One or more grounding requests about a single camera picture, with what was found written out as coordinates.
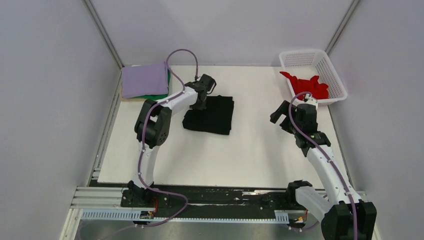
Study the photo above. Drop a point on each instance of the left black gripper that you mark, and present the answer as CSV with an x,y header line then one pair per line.
x,y
199,106

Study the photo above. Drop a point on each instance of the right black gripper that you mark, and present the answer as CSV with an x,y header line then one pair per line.
x,y
282,109

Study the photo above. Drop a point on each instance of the black t shirt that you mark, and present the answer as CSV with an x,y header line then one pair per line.
x,y
216,118

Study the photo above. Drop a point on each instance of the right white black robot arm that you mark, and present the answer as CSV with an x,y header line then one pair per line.
x,y
331,185

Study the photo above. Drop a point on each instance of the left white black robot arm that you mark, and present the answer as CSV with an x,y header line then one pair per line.
x,y
152,130

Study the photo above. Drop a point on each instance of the red t shirt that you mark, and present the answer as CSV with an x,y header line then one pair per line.
x,y
312,85

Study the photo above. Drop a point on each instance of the white plastic basket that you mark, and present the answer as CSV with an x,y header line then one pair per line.
x,y
314,64

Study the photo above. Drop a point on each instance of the folded green t shirt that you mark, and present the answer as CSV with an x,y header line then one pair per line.
x,y
156,96

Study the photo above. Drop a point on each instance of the folded purple t shirt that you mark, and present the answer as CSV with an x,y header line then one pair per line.
x,y
142,80

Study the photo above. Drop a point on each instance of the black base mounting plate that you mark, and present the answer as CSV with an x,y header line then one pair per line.
x,y
216,202

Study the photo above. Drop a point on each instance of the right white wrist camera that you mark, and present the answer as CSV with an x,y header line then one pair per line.
x,y
311,99

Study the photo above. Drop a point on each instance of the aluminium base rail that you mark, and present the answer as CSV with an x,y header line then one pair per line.
x,y
103,203

